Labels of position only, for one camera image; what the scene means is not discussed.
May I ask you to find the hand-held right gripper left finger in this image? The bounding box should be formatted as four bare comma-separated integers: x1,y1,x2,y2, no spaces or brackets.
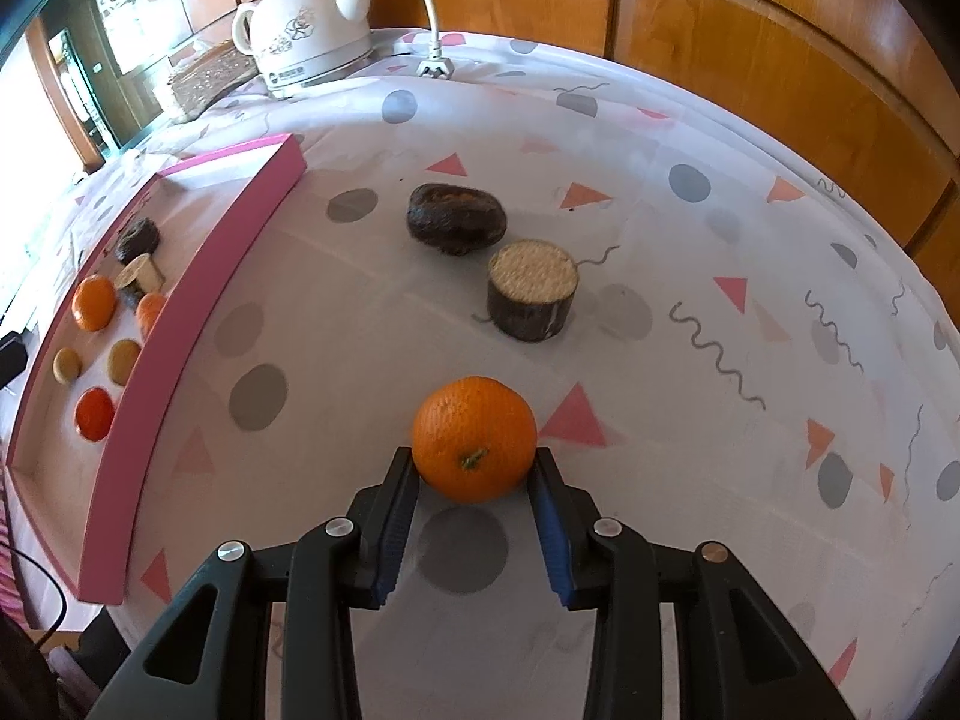
90,448,421,720

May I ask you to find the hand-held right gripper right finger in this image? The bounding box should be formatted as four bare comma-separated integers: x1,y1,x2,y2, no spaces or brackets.
525,448,860,720

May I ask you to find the orange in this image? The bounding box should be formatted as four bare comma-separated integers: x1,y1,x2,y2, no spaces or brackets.
411,376,539,505
73,275,117,333

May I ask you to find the small red-orange fruit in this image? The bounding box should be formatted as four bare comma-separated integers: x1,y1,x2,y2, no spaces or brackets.
73,388,116,440

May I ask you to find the pink-rimmed shallow box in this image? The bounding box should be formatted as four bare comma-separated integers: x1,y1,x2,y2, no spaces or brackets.
6,133,307,605

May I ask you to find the small carrot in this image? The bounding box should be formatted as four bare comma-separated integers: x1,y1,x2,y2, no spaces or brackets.
136,292,167,338

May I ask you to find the dark-skinned cut cylinder piece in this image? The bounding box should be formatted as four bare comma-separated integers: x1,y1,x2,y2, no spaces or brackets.
114,253,166,295
487,240,580,342

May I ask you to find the patterned white tablecloth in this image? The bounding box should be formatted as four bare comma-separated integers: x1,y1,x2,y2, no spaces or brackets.
0,28,960,720

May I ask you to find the dark brown oval fruit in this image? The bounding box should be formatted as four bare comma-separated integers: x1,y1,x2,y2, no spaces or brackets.
407,184,509,257

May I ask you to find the pink striped cloth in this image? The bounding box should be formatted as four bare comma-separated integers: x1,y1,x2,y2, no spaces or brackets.
0,480,27,616

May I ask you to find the dark brown round fruit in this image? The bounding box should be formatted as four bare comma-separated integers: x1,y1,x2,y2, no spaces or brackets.
115,217,161,263

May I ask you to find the silver kettle base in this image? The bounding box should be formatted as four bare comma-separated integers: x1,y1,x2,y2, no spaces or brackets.
266,52,376,100

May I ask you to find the woven tissue box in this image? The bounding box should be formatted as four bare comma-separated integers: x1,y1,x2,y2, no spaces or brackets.
166,41,260,121

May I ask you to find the white ceramic electric kettle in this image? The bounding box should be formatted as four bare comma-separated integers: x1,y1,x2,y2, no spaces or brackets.
232,0,374,87

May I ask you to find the wooden door with glass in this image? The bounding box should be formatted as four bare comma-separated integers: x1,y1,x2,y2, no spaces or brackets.
26,0,177,173

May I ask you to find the thin black cable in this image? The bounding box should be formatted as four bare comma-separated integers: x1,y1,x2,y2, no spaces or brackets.
0,547,68,646

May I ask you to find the white power cord with plug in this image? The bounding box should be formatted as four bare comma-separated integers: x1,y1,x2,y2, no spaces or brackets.
371,0,455,82

